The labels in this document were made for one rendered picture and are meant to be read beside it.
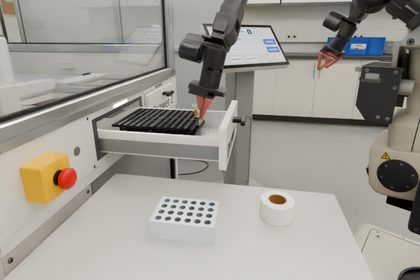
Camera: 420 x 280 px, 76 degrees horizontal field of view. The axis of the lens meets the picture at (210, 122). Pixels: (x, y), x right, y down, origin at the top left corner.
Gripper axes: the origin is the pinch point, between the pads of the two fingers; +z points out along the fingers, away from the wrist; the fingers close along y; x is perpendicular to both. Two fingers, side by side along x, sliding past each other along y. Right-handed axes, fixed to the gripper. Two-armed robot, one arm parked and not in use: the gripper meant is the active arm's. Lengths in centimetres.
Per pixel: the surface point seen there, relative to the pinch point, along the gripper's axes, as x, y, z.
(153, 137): -13.9, -9.0, 3.9
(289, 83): 288, 67, 28
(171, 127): -9.4, -6.0, 1.8
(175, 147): -14.2, -3.0, 4.8
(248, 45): 95, 6, -17
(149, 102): 16.0, -21.9, 6.1
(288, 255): -34.2, 24.6, 8.7
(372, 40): 300, 148, -45
